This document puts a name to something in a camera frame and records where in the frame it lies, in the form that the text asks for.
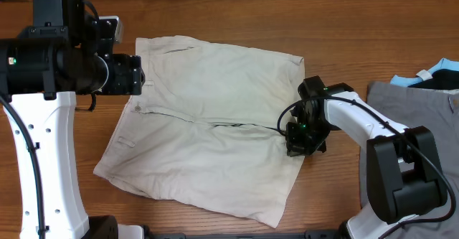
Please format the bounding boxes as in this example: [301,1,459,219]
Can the beige shorts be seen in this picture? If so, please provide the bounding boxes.
[94,36,305,228]

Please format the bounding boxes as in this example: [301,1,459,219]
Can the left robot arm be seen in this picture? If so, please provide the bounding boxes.
[1,0,148,238]

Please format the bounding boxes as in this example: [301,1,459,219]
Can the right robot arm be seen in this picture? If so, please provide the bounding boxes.
[277,76,457,238]

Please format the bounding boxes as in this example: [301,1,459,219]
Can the grey shorts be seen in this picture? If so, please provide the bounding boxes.
[366,82,458,239]

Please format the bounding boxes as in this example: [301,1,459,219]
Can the blue and black garment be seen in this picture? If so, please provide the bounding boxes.
[390,58,458,90]

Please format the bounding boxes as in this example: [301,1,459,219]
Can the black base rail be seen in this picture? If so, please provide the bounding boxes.
[145,229,341,239]

